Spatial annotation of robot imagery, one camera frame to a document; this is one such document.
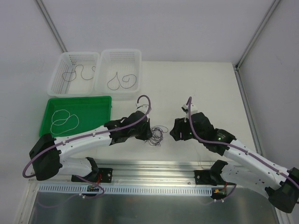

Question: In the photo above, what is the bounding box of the dark teardrop loop cable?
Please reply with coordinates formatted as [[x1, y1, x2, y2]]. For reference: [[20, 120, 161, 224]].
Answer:
[[107, 72, 121, 91]]

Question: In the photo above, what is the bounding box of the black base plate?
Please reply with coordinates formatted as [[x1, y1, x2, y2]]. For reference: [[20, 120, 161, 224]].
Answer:
[[194, 170, 222, 186], [71, 167, 113, 183]]

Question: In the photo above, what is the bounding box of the dark spiral cable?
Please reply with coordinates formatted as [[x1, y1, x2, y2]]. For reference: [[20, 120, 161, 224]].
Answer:
[[120, 74, 137, 89]]

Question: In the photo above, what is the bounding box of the bundle of thin cables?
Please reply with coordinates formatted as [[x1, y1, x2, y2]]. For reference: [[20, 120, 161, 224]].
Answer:
[[144, 126, 169, 147]]

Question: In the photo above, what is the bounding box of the white slotted cable duct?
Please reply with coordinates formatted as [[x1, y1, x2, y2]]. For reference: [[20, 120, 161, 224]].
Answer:
[[38, 184, 212, 196]]

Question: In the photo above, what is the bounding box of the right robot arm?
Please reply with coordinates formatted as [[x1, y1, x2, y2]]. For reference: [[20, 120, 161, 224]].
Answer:
[[170, 112, 299, 213]]

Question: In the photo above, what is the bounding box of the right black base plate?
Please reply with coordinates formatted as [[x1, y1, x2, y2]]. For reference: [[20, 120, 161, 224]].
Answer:
[[194, 170, 222, 186]]

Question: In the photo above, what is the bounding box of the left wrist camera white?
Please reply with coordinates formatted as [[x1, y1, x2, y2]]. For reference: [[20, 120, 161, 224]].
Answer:
[[136, 103, 149, 114]]

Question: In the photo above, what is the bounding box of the right white perforated basket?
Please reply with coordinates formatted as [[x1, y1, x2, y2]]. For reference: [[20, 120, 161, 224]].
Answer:
[[93, 49, 142, 100]]

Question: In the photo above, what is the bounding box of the aluminium frame post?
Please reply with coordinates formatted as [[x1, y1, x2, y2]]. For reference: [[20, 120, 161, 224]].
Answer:
[[34, 0, 68, 53], [233, 0, 283, 155]]

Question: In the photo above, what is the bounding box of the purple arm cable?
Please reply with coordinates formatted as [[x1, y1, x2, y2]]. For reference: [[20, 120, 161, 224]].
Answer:
[[186, 97, 299, 189], [22, 95, 152, 179]]

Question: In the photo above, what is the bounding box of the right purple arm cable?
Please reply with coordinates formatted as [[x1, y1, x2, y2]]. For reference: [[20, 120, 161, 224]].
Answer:
[[186, 97, 299, 189]]

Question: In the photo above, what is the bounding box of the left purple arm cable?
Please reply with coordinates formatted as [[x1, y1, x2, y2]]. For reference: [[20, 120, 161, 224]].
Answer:
[[22, 95, 152, 179]]

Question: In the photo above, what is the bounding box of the aluminium mounting rail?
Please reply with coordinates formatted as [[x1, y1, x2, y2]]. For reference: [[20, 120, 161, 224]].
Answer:
[[29, 158, 246, 189]]

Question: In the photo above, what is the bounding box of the green plastic tray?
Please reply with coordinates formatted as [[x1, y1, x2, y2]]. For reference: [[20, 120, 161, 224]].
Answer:
[[39, 96, 112, 137]]

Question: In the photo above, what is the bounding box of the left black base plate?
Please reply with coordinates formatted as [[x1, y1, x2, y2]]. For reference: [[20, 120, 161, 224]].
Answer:
[[71, 167, 113, 183]]

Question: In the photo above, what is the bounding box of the left aluminium frame post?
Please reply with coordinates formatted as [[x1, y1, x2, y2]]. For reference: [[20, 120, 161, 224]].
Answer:
[[34, 0, 68, 53]]

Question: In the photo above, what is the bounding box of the white perforated basket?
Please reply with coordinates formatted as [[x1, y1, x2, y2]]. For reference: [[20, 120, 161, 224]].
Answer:
[[93, 49, 142, 100], [47, 51, 100, 98]]

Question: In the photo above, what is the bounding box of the white cable in tray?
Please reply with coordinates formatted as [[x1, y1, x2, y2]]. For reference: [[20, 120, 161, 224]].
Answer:
[[50, 109, 79, 135]]

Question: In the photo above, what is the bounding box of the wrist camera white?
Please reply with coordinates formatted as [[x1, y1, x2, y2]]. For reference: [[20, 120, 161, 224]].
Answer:
[[136, 103, 149, 114], [181, 104, 198, 117]]

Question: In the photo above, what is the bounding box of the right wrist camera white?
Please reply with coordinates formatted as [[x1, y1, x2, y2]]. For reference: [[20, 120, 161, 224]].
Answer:
[[181, 104, 198, 117]]

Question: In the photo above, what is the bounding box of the right aluminium frame post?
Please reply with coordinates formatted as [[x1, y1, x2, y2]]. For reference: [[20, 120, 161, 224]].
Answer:
[[233, 0, 283, 155]]

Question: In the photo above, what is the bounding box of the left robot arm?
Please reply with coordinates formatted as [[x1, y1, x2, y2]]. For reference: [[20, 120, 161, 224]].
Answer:
[[29, 111, 151, 182]]

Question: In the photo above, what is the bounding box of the left white perforated basket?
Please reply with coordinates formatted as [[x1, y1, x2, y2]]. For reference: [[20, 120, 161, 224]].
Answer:
[[47, 51, 100, 98]]

